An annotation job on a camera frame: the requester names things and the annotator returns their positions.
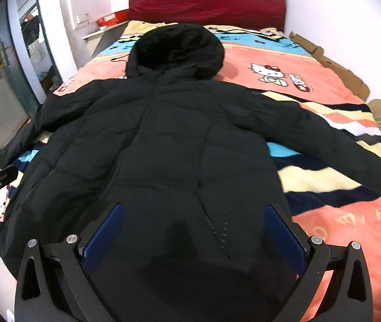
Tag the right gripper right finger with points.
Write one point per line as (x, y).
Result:
(348, 296)

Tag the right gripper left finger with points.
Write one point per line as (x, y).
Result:
(53, 282)

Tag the black hooded puffer jacket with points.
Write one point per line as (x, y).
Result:
(163, 160)

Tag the Hello Kitty striped blanket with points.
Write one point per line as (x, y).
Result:
(311, 140)

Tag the white nightstand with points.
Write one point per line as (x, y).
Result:
(103, 38)

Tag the brown cardboard sheet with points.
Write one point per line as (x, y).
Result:
(349, 79)

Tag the red box on nightstand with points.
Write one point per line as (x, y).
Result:
(113, 18)

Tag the dark red headboard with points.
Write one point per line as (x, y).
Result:
(248, 14)

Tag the teal door frame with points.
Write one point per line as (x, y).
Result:
(26, 58)

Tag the white wall socket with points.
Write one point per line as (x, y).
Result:
(82, 18)

